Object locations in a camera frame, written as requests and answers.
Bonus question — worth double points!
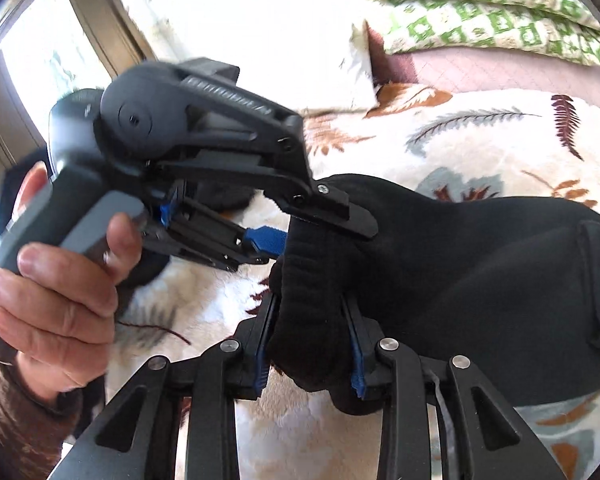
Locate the black pants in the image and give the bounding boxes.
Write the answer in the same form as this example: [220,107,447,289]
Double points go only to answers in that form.
[268,174,600,406]

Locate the brown sleeved left forearm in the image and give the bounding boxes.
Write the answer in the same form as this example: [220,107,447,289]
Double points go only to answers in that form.
[0,364,83,479]

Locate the person's left hand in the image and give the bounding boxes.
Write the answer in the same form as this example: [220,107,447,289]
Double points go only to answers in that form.
[0,160,144,403]

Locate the pink quilted bed sheet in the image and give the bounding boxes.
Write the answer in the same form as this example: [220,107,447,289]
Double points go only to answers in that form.
[367,28,600,108]

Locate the leaf-patterned plush blanket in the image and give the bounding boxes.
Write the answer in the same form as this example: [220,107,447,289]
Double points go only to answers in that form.
[106,86,600,479]

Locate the green patterned quilt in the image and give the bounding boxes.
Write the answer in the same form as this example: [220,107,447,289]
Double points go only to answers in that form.
[364,0,600,67]

